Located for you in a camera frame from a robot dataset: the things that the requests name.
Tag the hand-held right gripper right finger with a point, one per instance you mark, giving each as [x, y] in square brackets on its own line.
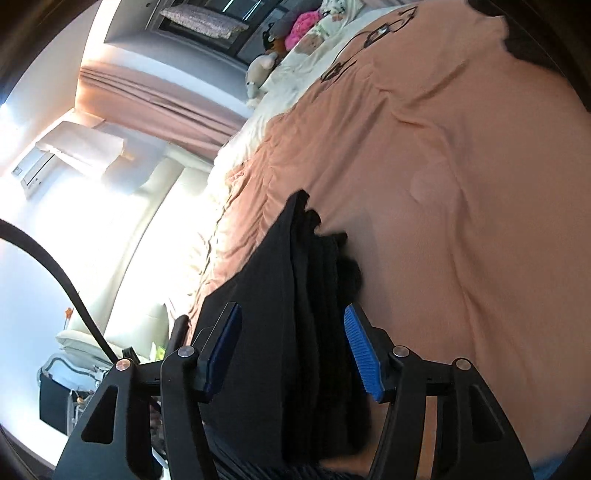
[364, 355]

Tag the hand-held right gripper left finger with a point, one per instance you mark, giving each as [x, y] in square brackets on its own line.
[224, 355]

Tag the long black pants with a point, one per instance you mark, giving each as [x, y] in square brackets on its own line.
[300, 323]

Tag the folded black pants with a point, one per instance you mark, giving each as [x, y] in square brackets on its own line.
[531, 46]

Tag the green tissue pack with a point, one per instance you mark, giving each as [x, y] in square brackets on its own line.
[159, 353]

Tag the cream padded headboard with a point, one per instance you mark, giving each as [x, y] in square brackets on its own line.
[161, 230]

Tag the orange blanket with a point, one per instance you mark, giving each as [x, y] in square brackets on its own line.
[438, 207]

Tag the black storage box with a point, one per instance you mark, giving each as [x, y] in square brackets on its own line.
[55, 401]

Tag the hanging white cloth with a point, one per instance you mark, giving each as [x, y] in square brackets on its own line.
[83, 147]

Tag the pink curtain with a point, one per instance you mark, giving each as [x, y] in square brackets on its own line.
[161, 106]

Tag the white air conditioner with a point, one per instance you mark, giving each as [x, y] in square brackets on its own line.
[32, 175]

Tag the beige plush toy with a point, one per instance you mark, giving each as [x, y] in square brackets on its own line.
[258, 71]

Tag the dark plush toy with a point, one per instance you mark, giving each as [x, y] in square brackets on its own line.
[272, 41]

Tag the pink plush toy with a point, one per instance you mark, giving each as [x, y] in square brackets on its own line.
[302, 27]

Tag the hanging floral garment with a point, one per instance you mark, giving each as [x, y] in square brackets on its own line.
[203, 18]

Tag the grey pillow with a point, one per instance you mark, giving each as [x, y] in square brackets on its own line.
[281, 21]

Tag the dark window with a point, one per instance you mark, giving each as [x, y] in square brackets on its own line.
[258, 14]

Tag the spotted plush toy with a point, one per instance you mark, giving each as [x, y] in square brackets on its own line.
[334, 9]

